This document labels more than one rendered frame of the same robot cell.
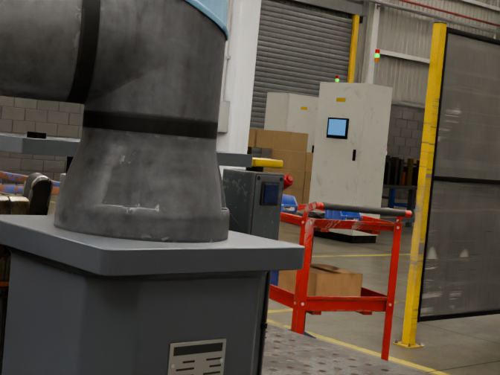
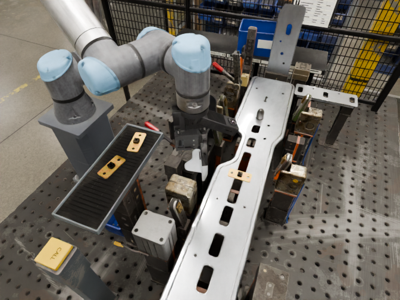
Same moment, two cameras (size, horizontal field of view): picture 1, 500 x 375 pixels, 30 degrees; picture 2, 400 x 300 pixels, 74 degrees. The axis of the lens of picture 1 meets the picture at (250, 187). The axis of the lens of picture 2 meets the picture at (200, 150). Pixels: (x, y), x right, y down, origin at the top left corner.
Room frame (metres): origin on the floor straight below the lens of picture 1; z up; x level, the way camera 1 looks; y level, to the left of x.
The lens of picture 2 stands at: (1.75, 0.21, 1.78)
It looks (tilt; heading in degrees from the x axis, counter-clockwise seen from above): 48 degrees down; 157
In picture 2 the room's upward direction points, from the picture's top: straight up
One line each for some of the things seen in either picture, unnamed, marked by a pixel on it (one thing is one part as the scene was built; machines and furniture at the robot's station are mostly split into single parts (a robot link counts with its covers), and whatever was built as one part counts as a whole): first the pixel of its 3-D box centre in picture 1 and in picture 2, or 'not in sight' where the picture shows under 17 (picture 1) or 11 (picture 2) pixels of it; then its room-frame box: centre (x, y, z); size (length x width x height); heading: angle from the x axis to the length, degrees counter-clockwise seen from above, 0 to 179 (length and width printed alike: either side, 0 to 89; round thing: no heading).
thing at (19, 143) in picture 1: (117, 149); (115, 169); (1.21, 0.18, 1.16); 0.37 x 0.14 x 0.02; 136
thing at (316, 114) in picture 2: not in sight; (300, 139); (1.13, 1.01, 0.87); 0.12 x 0.09 x 0.35; 46
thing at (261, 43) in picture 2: not in sight; (266, 38); (0.56, 1.13, 1.09); 0.30 x 0.17 x 0.13; 54
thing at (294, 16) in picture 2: not in sight; (284, 41); (0.76, 1.09, 1.17); 0.12 x 0.01 x 0.34; 46
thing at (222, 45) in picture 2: not in sight; (246, 49); (0.49, 1.06, 1.01); 0.90 x 0.22 x 0.03; 46
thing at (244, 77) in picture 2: not in sight; (240, 105); (0.80, 0.87, 0.88); 0.04 x 0.04 x 0.36; 46
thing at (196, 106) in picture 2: not in sight; (193, 98); (1.30, 0.39, 1.41); 0.08 x 0.08 x 0.05
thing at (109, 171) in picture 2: not in sight; (111, 165); (1.20, 0.17, 1.17); 0.08 x 0.04 x 0.01; 125
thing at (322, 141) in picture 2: not in sight; (338, 124); (1.10, 1.28, 0.84); 0.11 x 0.06 x 0.29; 46
